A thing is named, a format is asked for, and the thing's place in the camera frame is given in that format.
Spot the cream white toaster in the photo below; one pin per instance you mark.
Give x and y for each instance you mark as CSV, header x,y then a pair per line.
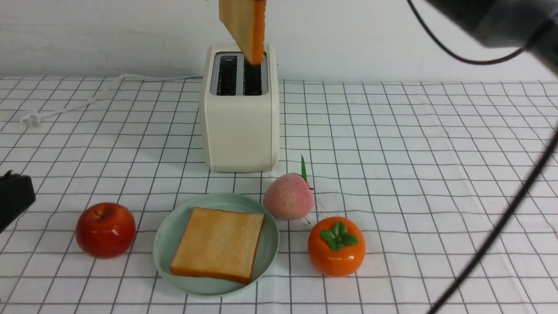
x,y
239,108

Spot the toasted bread slice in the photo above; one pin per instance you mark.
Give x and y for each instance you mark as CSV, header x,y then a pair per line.
x,y
245,22
219,244

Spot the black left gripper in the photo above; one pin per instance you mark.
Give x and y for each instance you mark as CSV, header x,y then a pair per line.
x,y
16,196

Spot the mint green plate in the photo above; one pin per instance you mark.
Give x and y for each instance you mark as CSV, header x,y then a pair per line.
x,y
171,231

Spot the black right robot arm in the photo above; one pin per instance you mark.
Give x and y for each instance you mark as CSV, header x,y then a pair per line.
x,y
527,24

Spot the white grid tablecloth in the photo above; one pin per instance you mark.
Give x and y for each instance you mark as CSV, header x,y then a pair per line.
x,y
424,170

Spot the orange persimmon with green top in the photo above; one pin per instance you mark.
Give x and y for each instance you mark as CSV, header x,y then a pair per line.
x,y
336,246

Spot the red apple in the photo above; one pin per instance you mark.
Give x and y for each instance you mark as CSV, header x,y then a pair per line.
x,y
105,230

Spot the pink peach with leaf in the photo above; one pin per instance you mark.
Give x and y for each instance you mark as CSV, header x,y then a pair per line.
x,y
290,196

